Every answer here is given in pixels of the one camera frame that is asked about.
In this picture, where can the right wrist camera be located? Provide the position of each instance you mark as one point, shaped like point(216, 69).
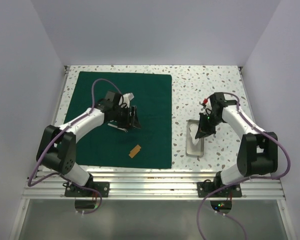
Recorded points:
point(206, 103)

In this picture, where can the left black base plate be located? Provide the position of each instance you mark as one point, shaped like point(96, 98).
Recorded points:
point(73, 191)

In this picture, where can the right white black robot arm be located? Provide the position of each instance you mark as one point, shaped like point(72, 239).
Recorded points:
point(257, 154)

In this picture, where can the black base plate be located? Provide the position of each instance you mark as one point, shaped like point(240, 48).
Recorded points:
point(206, 187)
point(73, 191)

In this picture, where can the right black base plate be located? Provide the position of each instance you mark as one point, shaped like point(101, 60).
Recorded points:
point(206, 187)

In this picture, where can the white gauze pad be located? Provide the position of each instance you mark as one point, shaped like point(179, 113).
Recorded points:
point(193, 129)

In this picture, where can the silver surgical scissors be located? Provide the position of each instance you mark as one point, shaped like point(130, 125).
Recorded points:
point(117, 127)

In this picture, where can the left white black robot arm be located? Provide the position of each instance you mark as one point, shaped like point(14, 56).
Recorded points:
point(57, 149)

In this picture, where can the tan adhesive bandage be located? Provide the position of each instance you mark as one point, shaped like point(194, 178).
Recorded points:
point(136, 149)
point(132, 154)

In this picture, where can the aluminium rail frame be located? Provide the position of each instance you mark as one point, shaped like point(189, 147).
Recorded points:
point(190, 85)

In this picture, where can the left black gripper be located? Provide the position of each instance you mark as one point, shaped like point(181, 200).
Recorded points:
point(127, 122)

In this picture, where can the rectangular metal tray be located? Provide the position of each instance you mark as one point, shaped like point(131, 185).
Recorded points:
point(190, 149)

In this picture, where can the dark green surgical cloth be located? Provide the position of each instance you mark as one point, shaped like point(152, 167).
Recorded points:
point(106, 146)

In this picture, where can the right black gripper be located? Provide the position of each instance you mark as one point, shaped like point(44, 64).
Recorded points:
point(203, 128)

